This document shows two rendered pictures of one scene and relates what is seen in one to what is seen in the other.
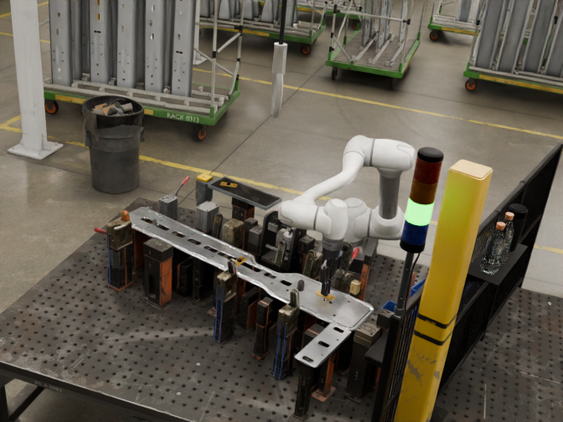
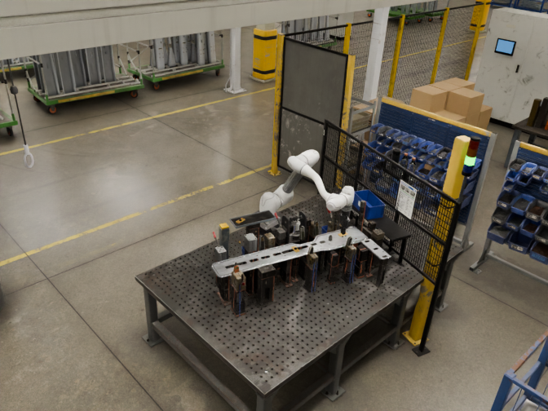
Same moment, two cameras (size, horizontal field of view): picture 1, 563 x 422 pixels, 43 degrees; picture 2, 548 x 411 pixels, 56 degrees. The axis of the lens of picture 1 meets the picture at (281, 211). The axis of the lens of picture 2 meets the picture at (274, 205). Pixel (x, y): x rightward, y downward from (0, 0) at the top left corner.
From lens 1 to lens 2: 3.58 m
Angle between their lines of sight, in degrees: 52
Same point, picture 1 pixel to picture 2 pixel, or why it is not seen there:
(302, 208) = (341, 199)
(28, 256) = (42, 386)
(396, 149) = (314, 154)
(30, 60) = not seen: outside the picture
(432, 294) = (455, 189)
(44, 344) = (280, 355)
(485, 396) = not seen: hidden behind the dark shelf
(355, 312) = (356, 232)
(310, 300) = (340, 240)
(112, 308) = (261, 320)
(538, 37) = (75, 62)
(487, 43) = (49, 77)
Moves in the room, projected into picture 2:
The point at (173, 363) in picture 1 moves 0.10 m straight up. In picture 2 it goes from (323, 311) to (324, 302)
